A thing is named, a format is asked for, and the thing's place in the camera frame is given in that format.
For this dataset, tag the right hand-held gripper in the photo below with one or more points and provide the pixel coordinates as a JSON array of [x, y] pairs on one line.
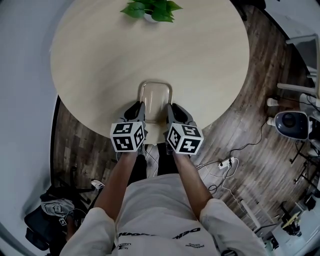
[[185, 140]]

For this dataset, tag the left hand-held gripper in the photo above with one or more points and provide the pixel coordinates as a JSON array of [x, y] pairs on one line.
[[125, 137]]

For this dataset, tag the small beige tray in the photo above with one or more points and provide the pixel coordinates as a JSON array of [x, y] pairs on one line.
[[155, 100]]

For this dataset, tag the person's left forearm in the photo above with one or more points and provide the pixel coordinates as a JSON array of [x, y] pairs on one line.
[[120, 182]]

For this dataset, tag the person's right forearm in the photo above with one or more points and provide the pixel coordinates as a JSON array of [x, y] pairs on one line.
[[191, 182]]

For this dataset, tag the person's right leg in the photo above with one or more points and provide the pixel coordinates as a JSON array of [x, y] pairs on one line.
[[167, 161]]

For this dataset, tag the person's leg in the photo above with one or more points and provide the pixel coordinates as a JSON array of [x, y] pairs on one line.
[[138, 167], [167, 161]]

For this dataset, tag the round wooden table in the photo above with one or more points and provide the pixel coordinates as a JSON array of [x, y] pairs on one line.
[[100, 75]]

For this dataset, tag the person's left leg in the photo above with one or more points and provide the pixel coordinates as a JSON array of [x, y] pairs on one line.
[[138, 167]]

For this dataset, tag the white power strip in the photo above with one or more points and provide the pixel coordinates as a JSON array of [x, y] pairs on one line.
[[226, 162]]

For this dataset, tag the person's white printed shirt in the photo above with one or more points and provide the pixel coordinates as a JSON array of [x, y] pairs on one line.
[[160, 205]]

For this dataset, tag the green plant in white pot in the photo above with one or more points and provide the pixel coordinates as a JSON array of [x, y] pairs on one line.
[[157, 10]]

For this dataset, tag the white robot head device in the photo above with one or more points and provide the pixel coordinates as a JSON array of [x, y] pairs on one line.
[[291, 123]]

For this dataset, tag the gray garment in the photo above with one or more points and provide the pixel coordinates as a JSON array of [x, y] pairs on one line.
[[57, 207]]

